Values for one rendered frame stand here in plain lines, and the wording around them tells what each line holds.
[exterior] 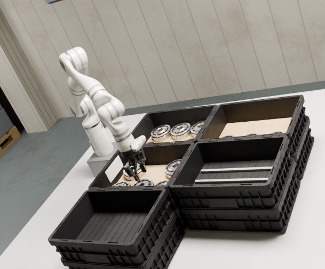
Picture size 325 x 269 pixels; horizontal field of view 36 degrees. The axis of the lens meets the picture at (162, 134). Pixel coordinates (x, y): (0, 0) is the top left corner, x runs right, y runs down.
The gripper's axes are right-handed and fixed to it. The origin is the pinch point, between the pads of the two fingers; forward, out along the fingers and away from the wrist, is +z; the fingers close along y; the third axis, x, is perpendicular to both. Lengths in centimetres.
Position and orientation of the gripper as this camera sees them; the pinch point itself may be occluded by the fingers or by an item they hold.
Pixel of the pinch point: (140, 173)
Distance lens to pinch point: 209.8
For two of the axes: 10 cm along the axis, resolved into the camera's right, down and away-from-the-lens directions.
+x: 8.5, -0.7, -5.3
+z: 3.5, 8.2, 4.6
